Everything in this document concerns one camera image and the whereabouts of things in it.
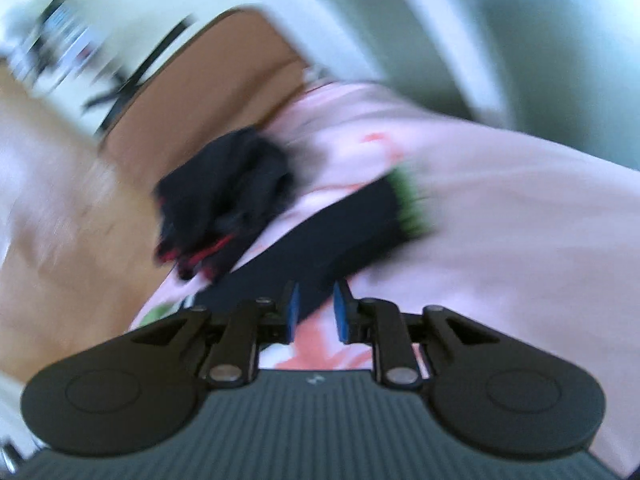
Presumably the pink deer print bedsheet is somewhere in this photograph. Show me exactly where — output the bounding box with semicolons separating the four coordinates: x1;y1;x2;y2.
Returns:
131;79;640;476

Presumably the black knit garment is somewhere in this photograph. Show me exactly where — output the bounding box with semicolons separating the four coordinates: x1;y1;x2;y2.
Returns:
151;126;297;282

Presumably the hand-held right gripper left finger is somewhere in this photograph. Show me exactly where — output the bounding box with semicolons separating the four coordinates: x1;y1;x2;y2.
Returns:
131;281;301;389

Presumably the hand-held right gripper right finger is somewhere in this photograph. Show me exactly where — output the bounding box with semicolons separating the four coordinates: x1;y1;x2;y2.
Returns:
332;279;502;391

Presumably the black wall cable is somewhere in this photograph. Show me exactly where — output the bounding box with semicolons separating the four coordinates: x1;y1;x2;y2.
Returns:
82;14;197;137

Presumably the wooden headboard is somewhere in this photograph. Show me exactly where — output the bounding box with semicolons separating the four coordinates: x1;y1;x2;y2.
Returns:
99;9;313;192

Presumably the black garment with green cuff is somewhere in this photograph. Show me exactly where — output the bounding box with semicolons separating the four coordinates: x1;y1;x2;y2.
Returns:
184;166;437;327

